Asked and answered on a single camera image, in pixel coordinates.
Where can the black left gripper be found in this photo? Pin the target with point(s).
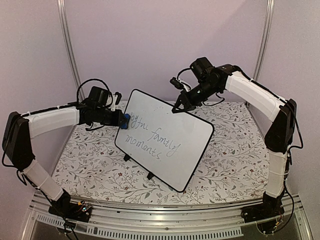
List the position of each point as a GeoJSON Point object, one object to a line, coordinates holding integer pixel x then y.
{"type": "Point", "coordinates": [117, 122]}

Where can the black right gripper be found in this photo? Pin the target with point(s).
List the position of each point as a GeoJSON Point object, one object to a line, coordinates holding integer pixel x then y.
{"type": "Point", "coordinates": [187, 105]}

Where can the blue whiteboard eraser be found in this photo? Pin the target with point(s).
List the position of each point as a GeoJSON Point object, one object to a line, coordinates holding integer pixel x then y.
{"type": "Point", "coordinates": [126, 119]}

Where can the white whiteboard black frame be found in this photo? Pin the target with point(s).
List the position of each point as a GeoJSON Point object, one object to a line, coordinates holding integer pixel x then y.
{"type": "Point", "coordinates": [168, 145]}

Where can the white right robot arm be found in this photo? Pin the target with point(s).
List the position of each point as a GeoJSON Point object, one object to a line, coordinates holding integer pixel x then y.
{"type": "Point", "coordinates": [282, 114]}

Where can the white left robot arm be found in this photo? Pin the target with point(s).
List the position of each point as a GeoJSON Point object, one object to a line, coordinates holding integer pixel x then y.
{"type": "Point", "coordinates": [18, 142]}

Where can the floral patterned table mat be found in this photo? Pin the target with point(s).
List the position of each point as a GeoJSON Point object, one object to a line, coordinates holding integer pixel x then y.
{"type": "Point", "coordinates": [234, 166]}

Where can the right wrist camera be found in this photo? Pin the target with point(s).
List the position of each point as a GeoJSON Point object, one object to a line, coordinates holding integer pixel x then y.
{"type": "Point", "coordinates": [178, 85]}

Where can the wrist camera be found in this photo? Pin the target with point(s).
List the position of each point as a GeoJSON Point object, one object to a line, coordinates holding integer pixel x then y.
{"type": "Point", "coordinates": [117, 96]}
{"type": "Point", "coordinates": [178, 85]}

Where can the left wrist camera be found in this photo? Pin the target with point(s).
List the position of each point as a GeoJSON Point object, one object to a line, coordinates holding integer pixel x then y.
{"type": "Point", "coordinates": [117, 96]}

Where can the right aluminium frame post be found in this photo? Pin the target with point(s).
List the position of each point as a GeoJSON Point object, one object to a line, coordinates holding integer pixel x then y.
{"type": "Point", "coordinates": [270, 4]}

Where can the aluminium frame post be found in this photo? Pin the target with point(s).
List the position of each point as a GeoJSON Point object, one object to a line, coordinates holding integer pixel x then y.
{"type": "Point", "coordinates": [270, 4]}
{"type": "Point", "coordinates": [67, 41]}

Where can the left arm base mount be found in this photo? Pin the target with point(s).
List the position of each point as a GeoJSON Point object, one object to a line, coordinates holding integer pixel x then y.
{"type": "Point", "coordinates": [80, 211]}

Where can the left aluminium frame post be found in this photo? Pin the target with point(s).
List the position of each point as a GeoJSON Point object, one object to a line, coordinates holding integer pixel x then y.
{"type": "Point", "coordinates": [67, 41]}

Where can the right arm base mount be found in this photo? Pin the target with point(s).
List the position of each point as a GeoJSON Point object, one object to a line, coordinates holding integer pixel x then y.
{"type": "Point", "coordinates": [269, 208]}

